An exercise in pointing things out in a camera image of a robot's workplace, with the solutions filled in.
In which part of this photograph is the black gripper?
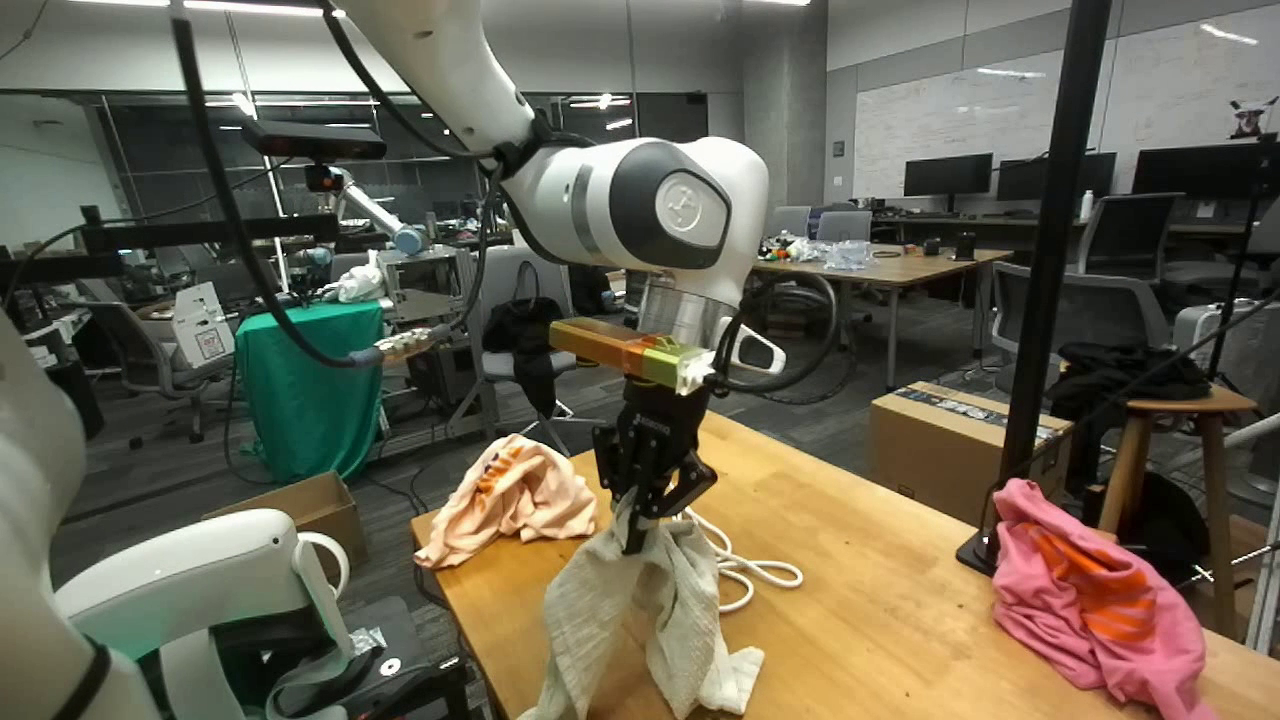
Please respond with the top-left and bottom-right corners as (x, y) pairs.
(591, 380), (720, 555)

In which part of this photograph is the white cloth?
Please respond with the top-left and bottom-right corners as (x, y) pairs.
(517, 500), (774, 720)

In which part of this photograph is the peach shirt with orange print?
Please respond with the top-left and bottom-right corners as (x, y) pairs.
(412, 433), (603, 578)

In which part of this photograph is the pink cloth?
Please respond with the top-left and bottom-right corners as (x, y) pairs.
(984, 478), (1216, 720)

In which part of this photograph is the black handbag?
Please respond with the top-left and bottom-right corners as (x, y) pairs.
(480, 293), (574, 418)

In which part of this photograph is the grey office chair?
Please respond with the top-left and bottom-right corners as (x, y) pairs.
(453, 239), (621, 457)

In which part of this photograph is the cardboard box with printed tape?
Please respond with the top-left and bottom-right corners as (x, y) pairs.
(862, 377), (1075, 528)

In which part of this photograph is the small brown cardboard box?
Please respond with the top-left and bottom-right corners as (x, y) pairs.
(212, 473), (367, 578)

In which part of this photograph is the wooden office desk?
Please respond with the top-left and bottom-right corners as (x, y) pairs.
(753, 239), (1016, 391)

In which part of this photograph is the black computer monitor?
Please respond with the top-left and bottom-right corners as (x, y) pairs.
(997, 148), (1120, 203)
(901, 154), (997, 203)
(1133, 142), (1280, 203)

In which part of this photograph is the black vertical pole stand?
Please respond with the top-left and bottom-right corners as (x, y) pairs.
(958, 0), (1118, 582)

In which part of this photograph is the grey mesh chair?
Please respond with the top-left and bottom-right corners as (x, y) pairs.
(991, 256), (1176, 391)

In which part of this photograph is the black jacket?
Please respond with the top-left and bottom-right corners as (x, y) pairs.
(1045, 340), (1214, 433)

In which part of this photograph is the white paper sign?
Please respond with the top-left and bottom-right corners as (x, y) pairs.
(169, 277), (240, 374)

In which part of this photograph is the wooden stool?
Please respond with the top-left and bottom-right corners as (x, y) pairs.
(1098, 385), (1259, 634)

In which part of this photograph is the black tripod stand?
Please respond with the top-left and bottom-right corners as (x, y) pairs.
(1205, 98), (1280, 391)

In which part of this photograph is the white drawstring cord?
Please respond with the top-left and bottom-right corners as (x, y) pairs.
(684, 503), (812, 617)

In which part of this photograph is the black stereo camera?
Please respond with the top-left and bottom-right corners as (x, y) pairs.
(244, 117), (391, 198)

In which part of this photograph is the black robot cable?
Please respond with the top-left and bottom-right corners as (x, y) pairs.
(169, 0), (848, 401)

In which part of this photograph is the black camera boom bar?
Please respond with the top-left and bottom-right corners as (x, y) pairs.
(0, 203), (346, 293)

